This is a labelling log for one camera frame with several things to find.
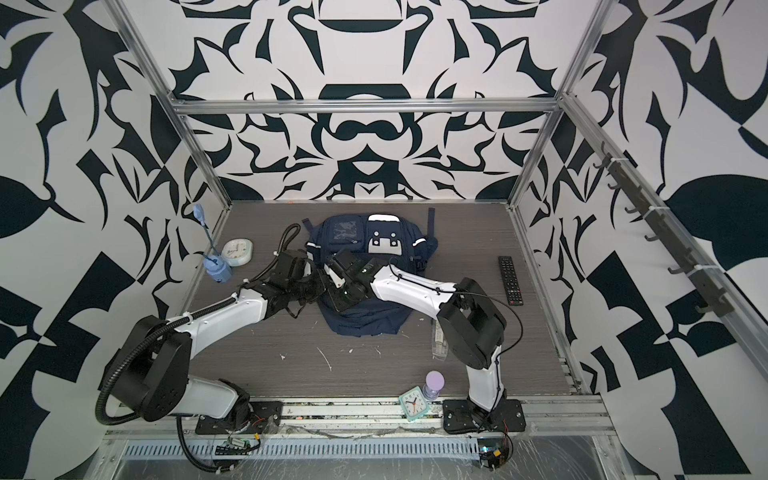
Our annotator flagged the navy blue student backpack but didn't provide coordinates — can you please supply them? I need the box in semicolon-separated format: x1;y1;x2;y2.
302;208;438;337

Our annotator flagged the clear plastic ruler case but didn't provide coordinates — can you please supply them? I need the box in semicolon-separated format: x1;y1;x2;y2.
432;320;449;361

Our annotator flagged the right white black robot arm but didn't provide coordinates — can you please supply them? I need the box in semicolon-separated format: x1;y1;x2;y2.
323;250;508;415

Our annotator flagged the purple lidded small bottle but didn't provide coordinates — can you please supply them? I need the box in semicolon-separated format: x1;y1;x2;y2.
422;370;445;401

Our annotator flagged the small green alarm clock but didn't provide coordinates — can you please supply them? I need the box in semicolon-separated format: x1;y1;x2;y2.
398;386;430;422

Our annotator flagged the black tv remote control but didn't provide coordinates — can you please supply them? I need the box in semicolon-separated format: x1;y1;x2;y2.
498;256;524;306

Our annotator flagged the left small circuit board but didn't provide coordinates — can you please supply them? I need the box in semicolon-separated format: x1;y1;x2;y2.
215;435;261;456

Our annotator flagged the right circuit board green light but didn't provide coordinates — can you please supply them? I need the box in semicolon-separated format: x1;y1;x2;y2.
478;436;514;470

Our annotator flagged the light blue round wall clock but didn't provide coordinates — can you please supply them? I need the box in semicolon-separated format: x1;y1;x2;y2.
221;238;253;268

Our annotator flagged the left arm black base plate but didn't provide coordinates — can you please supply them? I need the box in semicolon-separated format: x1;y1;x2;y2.
195;400;283;436

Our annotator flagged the white perforated cable tray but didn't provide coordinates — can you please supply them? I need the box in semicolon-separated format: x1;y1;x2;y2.
122;436;481;462

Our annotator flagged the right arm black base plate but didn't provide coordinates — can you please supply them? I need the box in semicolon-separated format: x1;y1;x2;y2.
442;399;527;435

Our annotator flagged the wall mounted hook rail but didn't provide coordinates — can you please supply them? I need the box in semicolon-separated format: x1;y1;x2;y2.
595;146;735;318

